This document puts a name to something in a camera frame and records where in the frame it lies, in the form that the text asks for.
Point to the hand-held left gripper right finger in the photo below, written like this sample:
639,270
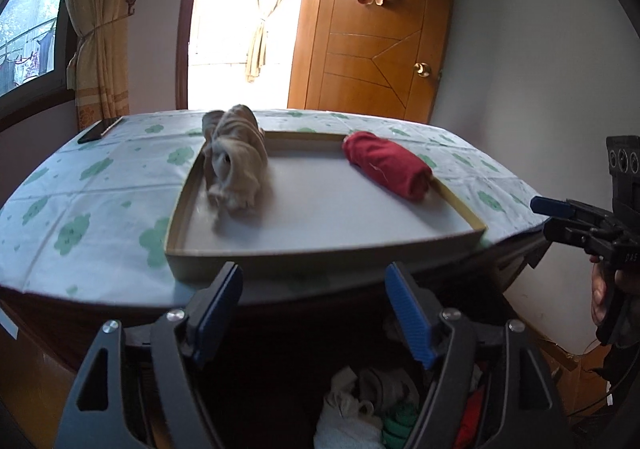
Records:
410,314

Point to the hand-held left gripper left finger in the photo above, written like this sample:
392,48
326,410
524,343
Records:
220,309

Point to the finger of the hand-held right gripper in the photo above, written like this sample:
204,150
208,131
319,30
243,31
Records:
550,205
565,233

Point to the white underwear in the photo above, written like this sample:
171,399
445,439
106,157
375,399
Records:
345,421

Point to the shallow cardboard box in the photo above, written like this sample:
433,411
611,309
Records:
325,209

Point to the beige underwear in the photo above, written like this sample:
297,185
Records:
240,149

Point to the person's right forearm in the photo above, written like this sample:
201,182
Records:
627,364

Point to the person's right hand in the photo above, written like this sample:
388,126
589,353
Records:
598,291

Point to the green cloud print tablecloth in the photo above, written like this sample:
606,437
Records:
100,209

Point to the wooden desk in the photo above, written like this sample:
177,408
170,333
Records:
50,329

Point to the brass door knob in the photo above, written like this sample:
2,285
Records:
423,69

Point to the black smartphone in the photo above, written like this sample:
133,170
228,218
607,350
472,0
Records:
100,130

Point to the wooden door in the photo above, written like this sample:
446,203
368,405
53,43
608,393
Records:
350,54

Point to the yellow checked curtain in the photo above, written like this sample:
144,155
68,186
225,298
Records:
105,29

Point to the patterned hanging garment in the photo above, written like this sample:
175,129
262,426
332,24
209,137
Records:
31,63

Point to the dark hanging garment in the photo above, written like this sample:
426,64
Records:
45,50

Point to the sliding glass window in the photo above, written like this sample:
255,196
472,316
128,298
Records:
30,4

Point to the wooden door frame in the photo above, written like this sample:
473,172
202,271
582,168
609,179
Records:
187,29

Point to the dark curtain wall hook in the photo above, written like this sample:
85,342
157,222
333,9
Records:
131,1

